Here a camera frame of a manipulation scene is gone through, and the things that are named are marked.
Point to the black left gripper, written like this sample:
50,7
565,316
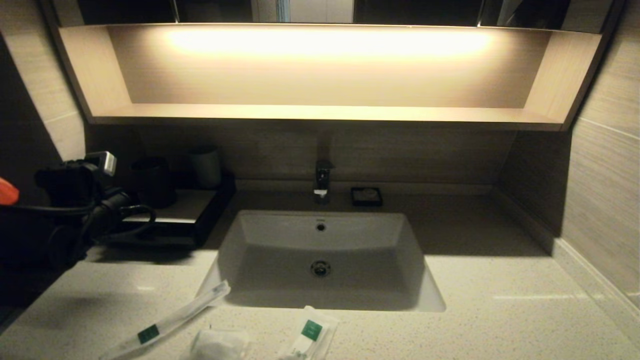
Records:
65,182

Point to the dark grey tumbler cup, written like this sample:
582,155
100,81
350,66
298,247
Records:
152,182

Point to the black amenity tray box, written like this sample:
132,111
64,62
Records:
195,215

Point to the light grey tumbler cup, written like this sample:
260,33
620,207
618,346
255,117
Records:
206,167

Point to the long white toothbrush packet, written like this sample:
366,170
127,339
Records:
175,317

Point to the crumpled white shower cap packet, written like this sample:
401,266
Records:
220,345

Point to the chrome faucet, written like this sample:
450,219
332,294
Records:
322,180

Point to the white ceramic sink basin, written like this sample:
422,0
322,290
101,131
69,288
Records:
325,245

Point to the metal sink drain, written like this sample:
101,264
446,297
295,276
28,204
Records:
320,268

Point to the white comb packet green label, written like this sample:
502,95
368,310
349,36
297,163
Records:
310,332

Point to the warm shelf light strip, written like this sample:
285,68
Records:
325,44

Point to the black soap dish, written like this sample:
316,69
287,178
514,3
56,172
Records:
366,201

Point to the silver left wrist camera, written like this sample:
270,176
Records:
102,162

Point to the wooden wall shelf niche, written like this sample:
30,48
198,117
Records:
325,85

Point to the wall mirror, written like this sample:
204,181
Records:
400,12

